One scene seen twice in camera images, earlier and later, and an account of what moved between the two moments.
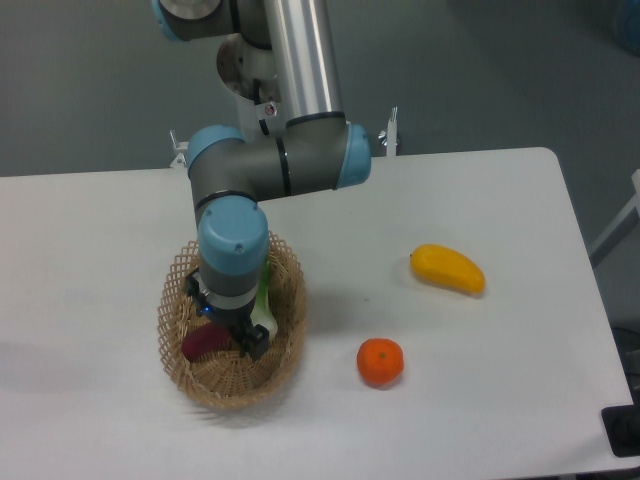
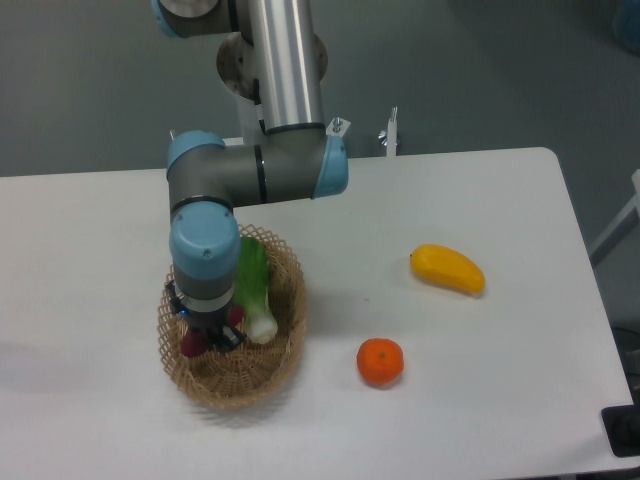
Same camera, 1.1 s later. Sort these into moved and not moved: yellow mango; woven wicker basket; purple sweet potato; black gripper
Moved: black gripper
Not moved: purple sweet potato; yellow mango; woven wicker basket
